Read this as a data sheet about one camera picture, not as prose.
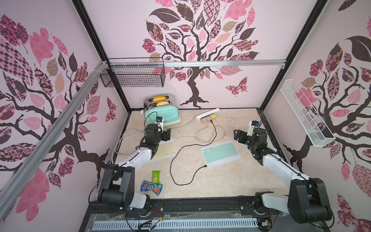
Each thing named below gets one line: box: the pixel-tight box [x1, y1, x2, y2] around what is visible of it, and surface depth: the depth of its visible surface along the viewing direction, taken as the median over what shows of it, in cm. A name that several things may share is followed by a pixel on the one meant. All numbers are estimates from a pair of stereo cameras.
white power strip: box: [195, 107, 221, 121], surface depth 116 cm
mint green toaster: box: [143, 93, 182, 127], surface depth 102 cm
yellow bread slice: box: [152, 95, 167, 103], surface depth 102 cm
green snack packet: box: [152, 170, 161, 185], surface depth 86 cm
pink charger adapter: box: [200, 115, 212, 124], surface depth 113 cm
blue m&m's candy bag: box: [140, 179, 163, 196], surface depth 81 cm
